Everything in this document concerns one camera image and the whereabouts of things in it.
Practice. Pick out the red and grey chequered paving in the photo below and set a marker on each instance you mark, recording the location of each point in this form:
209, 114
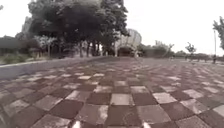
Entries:
126, 86

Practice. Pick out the thin pole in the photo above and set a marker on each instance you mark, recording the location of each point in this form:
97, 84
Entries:
215, 43

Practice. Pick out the dark hedge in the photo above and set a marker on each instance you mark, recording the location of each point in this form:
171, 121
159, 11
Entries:
11, 43

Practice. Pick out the distant row of trees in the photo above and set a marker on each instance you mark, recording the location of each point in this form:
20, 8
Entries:
160, 50

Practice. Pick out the leafy tree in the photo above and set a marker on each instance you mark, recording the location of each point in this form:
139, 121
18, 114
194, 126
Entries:
220, 30

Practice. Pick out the clump of big dark trees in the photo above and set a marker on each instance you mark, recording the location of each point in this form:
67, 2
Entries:
76, 23

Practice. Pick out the small round tree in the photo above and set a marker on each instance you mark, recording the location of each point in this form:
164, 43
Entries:
190, 48

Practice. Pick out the low grey wall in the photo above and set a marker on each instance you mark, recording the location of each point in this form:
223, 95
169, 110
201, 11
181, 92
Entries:
33, 66

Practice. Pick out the domed pale building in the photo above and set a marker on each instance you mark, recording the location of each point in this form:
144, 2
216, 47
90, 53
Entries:
131, 40

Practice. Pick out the tall grey building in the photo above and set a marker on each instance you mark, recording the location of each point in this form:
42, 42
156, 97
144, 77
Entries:
26, 26

